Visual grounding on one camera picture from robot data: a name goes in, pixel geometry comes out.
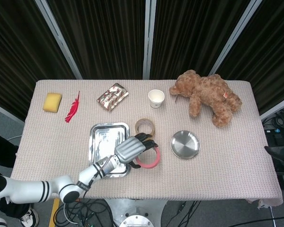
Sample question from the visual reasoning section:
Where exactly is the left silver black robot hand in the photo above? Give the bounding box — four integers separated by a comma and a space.
114, 133, 159, 169

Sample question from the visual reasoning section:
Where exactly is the yellow transparent tape roll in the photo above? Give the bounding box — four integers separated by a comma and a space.
134, 118, 156, 140

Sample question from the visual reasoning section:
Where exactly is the red tape roll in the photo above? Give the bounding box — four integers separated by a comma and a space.
135, 147, 161, 169

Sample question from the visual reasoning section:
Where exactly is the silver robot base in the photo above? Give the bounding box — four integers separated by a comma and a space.
104, 198, 168, 227

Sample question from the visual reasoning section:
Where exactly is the rectangular steel tray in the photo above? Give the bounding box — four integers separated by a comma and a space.
89, 122, 131, 178

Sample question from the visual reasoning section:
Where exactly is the white paper cup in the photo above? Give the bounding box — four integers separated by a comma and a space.
148, 89, 165, 109

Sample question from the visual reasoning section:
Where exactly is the round steel plate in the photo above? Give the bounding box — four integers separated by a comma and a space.
170, 130, 201, 160

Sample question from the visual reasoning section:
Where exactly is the silver foil snack packet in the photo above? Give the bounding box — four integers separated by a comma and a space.
96, 82, 129, 111

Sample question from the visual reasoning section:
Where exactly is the yellow sponge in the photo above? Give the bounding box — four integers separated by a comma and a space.
43, 92, 63, 112

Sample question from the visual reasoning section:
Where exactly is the black pleated curtain panel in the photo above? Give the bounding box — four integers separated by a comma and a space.
0, 0, 77, 122
46, 0, 148, 80
216, 0, 284, 115
150, 0, 253, 80

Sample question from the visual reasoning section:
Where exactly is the red feather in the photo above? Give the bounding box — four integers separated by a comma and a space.
64, 90, 81, 123

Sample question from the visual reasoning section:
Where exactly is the beige woven tablecloth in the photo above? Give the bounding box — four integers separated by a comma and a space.
10, 79, 284, 210

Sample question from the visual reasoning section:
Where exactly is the brown teddy bear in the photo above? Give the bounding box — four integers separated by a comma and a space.
169, 69, 243, 129

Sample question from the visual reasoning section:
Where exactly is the black white sneaker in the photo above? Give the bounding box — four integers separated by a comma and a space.
19, 205, 40, 227

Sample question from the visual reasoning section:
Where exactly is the grey aluminium partition rail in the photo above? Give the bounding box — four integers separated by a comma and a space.
260, 101, 284, 121
0, 100, 25, 124

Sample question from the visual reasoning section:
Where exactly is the black floor cable bundle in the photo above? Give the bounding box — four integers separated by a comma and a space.
262, 110, 284, 142
54, 198, 114, 227
172, 201, 201, 224

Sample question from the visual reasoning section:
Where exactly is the grey aluminium partition post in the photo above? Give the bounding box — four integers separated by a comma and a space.
209, 0, 263, 76
35, 0, 83, 80
142, 0, 157, 80

